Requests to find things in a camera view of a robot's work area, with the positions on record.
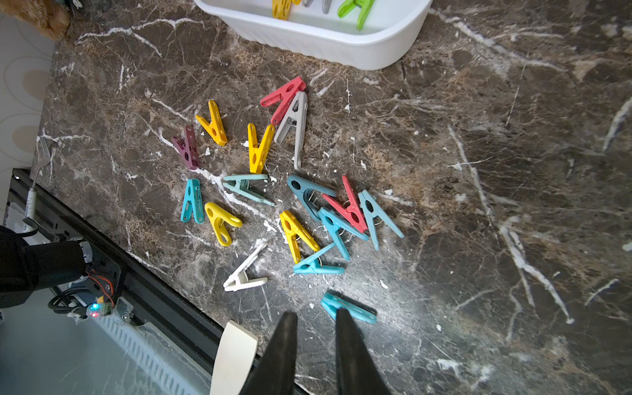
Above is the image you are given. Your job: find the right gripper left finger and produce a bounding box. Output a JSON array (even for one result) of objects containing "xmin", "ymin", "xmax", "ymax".
[{"xmin": 240, "ymin": 311, "xmax": 298, "ymax": 394}]

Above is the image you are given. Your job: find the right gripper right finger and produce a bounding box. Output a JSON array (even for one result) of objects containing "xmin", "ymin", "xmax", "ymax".
[{"xmin": 336, "ymin": 309, "xmax": 390, "ymax": 394}]

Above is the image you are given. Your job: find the white clothespin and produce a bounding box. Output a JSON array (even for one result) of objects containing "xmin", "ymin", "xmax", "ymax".
[{"xmin": 223, "ymin": 241, "xmax": 268, "ymax": 292}]

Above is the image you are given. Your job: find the teal clothespin cluster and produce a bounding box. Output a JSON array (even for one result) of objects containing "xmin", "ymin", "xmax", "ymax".
[
  {"xmin": 318, "ymin": 207, "xmax": 369, "ymax": 261},
  {"xmin": 293, "ymin": 243, "xmax": 346, "ymax": 275}
]

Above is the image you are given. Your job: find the lime green clothespin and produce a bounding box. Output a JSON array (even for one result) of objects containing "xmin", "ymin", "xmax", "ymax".
[{"xmin": 337, "ymin": 0, "xmax": 375, "ymax": 31}]

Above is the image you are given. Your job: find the grey clothespin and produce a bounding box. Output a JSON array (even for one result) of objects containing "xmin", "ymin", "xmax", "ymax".
[
  {"xmin": 274, "ymin": 92, "xmax": 308, "ymax": 171},
  {"xmin": 301, "ymin": 0, "xmax": 332, "ymax": 14}
]

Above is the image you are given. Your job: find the red clothespin near box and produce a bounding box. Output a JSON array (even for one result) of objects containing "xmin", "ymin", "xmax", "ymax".
[{"xmin": 260, "ymin": 77, "xmax": 306, "ymax": 127}]

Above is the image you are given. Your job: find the white plastic storage box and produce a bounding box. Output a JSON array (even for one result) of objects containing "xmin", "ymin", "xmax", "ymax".
[{"xmin": 195, "ymin": 1, "xmax": 432, "ymax": 71}]

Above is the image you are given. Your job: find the orange yellow clothespin cluster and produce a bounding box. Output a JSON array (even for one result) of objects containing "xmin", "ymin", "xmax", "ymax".
[{"xmin": 280, "ymin": 211, "xmax": 321, "ymax": 264}]

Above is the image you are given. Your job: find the red clothespin in cluster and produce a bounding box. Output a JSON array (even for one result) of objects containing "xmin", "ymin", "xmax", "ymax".
[{"xmin": 322, "ymin": 175, "xmax": 368, "ymax": 233}]

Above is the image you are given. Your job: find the light teal clothespin right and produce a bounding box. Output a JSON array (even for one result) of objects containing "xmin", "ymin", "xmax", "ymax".
[{"xmin": 358, "ymin": 189, "xmax": 405, "ymax": 251}]

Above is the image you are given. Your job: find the dark teal clothespin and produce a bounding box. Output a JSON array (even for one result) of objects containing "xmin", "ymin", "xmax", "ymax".
[{"xmin": 287, "ymin": 174, "xmax": 337, "ymax": 221}]

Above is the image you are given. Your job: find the mint green clothespin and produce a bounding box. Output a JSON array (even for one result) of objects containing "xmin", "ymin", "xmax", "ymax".
[{"xmin": 222, "ymin": 174, "xmax": 275, "ymax": 207}]

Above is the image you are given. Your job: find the maroon clothespin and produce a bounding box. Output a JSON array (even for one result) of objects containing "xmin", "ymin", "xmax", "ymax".
[{"xmin": 171, "ymin": 124, "xmax": 200, "ymax": 171}]

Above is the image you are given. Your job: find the brown teddy bear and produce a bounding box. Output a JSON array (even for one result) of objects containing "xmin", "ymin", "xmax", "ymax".
[{"xmin": 1, "ymin": 0, "xmax": 71, "ymax": 41}]

